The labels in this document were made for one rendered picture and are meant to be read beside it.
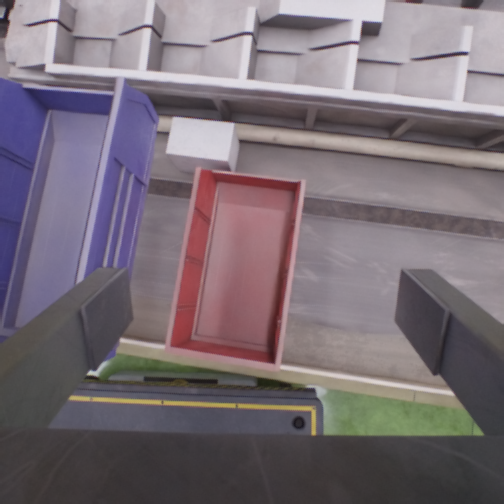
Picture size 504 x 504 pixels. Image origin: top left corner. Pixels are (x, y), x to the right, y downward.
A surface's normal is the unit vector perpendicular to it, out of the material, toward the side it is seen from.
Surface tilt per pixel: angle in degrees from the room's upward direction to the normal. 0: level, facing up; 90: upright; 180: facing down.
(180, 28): 10
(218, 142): 0
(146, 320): 1
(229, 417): 0
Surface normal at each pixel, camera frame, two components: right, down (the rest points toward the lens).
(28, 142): 0.98, 0.13
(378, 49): -0.10, 0.04
